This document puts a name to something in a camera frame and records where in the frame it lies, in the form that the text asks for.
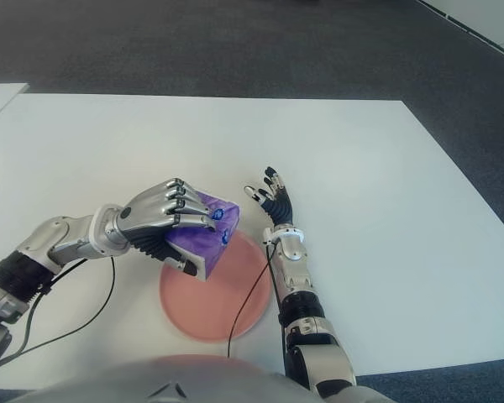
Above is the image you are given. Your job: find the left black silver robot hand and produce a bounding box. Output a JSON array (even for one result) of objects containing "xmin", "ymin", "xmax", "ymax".
[{"xmin": 108, "ymin": 178, "xmax": 218, "ymax": 278}]

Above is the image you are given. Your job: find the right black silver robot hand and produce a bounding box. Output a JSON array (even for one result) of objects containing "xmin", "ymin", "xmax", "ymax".
[{"xmin": 243, "ymin": 166, "xmax": 294, "ymax": 228}]

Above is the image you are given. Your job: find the purple tissue paper pack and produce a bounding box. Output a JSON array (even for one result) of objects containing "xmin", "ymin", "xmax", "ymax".
[{"xmin": 163, "ymin": 189, "xmax": 241, "ymax": 282}]

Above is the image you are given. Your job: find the round pink plate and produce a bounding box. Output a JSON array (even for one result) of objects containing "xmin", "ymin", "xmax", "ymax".
[{"xmin": 159, "ymin": 233, "xmax": 272, "ymax": 342}]

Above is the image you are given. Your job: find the grey robot torso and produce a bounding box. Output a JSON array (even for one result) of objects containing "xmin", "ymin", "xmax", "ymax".
[{"xmin": 8, "ymin": 354, "xmax": 408, "ymax": 403}]

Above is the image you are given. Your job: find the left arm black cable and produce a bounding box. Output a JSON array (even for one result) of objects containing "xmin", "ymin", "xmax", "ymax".
[{"xmin": 0, "ymin": 255, "xmax": 117, "ymax": 370}]

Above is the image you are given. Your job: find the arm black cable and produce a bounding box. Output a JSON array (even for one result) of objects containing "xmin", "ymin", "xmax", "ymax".
[
  {"xmin": 0, "ymin": 255, "xmax": 117, "ymax": 370},
  {"xmin": 227, "ymin": 243, "xmax": 278, "ymax": 358}
]

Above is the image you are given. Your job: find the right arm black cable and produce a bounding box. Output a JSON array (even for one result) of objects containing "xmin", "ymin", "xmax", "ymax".
[{"xmin": 227, "ymin": 243, "xmax": 278, "ymax": 358}]

